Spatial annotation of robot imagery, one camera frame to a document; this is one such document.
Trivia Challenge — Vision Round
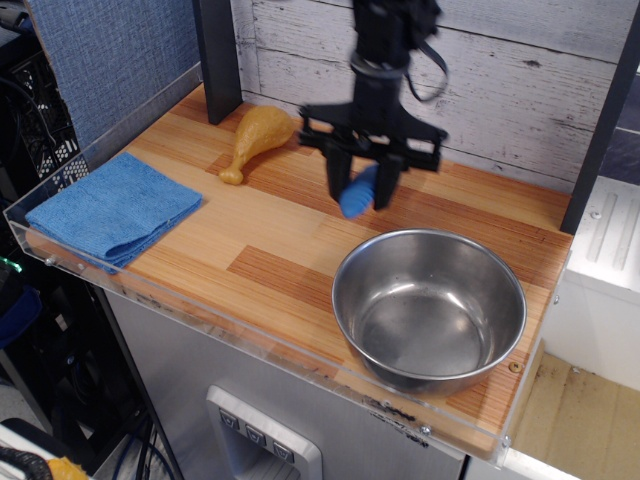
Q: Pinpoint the dark grey left post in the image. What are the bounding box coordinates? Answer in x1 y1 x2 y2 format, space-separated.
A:
192 0 243 125

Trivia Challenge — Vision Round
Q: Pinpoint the yellow object bottom left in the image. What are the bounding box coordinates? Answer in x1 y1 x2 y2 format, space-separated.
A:
46 457 91 480

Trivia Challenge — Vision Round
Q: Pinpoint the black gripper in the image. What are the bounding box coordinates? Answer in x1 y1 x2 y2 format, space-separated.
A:
299 72 446 210

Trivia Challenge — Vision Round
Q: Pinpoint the blue folded cloth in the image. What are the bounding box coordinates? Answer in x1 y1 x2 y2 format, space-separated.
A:
26 152 203 274

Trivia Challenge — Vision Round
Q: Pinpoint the dark grey right post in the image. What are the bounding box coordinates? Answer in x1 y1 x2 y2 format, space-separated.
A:
560 7 639 235

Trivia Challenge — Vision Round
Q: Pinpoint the silver toy fridge cabinet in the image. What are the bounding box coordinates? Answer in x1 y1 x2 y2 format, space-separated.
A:
106 293 466 479

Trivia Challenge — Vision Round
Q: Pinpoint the blue handled metal spoon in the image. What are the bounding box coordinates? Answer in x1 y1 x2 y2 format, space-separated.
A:
339 164 378 219

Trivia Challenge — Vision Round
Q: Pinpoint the stainless steel pot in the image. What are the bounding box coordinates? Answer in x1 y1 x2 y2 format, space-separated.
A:
332 229 527 396

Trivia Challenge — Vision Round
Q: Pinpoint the dark grey post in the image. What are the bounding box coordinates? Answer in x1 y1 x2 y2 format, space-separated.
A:
192 0 243 125
560 7 639 235

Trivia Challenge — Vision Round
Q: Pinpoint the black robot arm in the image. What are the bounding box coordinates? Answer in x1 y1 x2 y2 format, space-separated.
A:
299 1 447 218

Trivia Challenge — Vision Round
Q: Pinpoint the yellow toy chicken drumstick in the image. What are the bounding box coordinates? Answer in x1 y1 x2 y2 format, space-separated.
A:
218 106 295 185

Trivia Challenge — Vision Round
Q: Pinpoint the clear acrylic table guard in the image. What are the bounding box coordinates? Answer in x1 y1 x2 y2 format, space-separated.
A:
6 87 571 463

